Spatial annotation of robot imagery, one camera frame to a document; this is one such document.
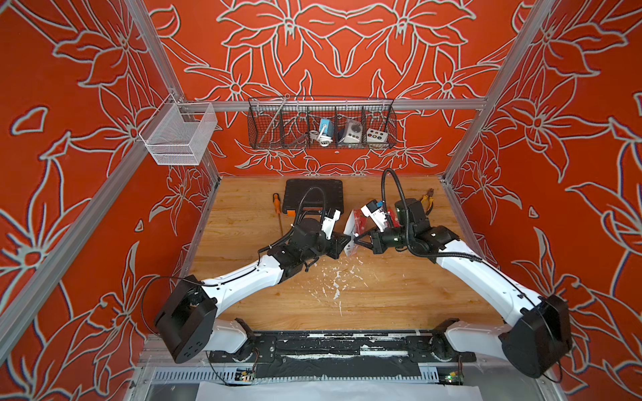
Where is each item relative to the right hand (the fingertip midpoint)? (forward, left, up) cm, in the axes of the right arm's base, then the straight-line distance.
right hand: (352, 240), depth 73 cm
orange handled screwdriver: (+32, +30, -18) cm, 47 cm away
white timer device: (+39, -2, +11) cm, 41 cm away
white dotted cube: (+40, -11, +8) cm, 43 cm away
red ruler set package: (+5, -1, +2) cm, 5 cm away
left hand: (+3, +1, -2) cm, 4 cm away
